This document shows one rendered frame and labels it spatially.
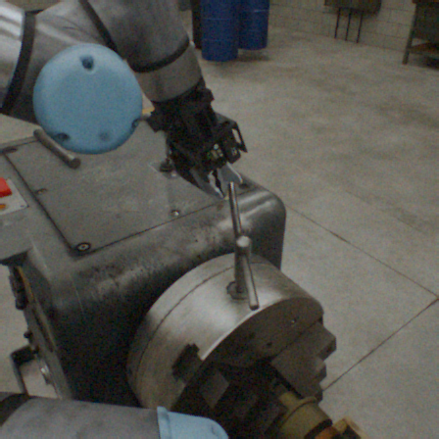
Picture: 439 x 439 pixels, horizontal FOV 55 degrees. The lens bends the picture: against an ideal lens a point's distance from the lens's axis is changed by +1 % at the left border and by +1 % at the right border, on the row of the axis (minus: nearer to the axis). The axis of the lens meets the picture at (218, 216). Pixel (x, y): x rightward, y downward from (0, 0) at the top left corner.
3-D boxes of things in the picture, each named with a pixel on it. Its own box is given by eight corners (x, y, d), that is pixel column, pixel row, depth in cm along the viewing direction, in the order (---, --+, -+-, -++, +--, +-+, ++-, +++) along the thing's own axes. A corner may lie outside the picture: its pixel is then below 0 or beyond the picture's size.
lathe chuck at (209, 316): (145, 448, 72) (123, 318, 54) (281, 357, 87) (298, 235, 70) (172, 496, 66) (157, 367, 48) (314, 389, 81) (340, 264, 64)
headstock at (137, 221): (1, 281, 115) (-51, 150, 93) (156, 222, 138) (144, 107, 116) (81, 468, 75) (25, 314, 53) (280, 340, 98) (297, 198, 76)
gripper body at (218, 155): (209, 189, 55) (171, 116, 47) (174, 165, 61) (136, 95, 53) (251, 154, 57) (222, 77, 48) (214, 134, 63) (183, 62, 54)
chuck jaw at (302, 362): (255, 346, 66) (309, 302, 70) (260, 362, 70) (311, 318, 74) (307, 399, 59) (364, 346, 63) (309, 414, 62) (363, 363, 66)
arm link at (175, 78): (119, 64, 50) (171, 27, 51) (137, 97, 53) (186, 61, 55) (149, 79, 45) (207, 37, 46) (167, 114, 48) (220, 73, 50)
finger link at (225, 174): (241, 210, 64) (221, 167, 57) (219, 193, 68) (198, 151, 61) (256, 197, 64) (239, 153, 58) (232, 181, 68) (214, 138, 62)
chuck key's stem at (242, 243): (248, 309, 60) (253, 245, 54) (233, 310, 60) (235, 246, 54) (246, 298, 62) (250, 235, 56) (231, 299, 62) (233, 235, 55)
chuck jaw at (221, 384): (222, 378, 65) (172, 371, 56) (241, 352, 65) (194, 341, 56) (271, 437, 57) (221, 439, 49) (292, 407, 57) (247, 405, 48)
